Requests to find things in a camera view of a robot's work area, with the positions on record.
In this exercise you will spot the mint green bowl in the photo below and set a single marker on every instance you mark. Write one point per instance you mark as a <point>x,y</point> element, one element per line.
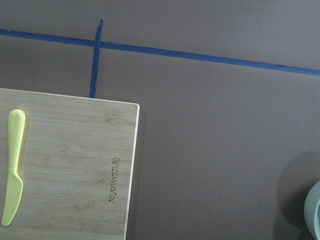
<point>312,211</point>

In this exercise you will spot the yellow-green plastic knife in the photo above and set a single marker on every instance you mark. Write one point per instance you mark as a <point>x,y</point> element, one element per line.
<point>14,185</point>

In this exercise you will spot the bamboo cutting board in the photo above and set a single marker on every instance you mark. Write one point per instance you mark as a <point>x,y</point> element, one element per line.
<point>76,164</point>

